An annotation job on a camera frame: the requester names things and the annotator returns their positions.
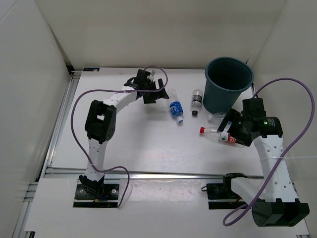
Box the blue label plastic bottle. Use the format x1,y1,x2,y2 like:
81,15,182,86
168,89,184,124

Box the dark teal plastic bin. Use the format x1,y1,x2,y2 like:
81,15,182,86
203,57,254,114

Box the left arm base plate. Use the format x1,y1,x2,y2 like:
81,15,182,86
73,181,120,208

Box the blue sticker on table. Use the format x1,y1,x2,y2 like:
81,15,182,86
83,67,100,72

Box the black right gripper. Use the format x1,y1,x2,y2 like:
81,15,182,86
217,108,252,147

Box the red label plastic bottle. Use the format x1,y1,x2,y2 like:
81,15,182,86
200,127,243,147

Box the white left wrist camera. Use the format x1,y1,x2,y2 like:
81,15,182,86
146,69,156,81

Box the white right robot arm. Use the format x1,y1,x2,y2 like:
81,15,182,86
218,98,310,227

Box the clear bottle light blue label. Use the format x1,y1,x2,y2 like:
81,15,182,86
208,112,226,123

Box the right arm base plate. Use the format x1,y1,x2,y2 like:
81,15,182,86
201,173,247,210

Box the black label plastic bottle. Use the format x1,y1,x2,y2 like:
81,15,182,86
191,89,203,117

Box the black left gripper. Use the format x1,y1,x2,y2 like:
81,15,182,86
143,78,169,104

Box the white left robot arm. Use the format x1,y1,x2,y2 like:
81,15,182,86
79,69,169,199

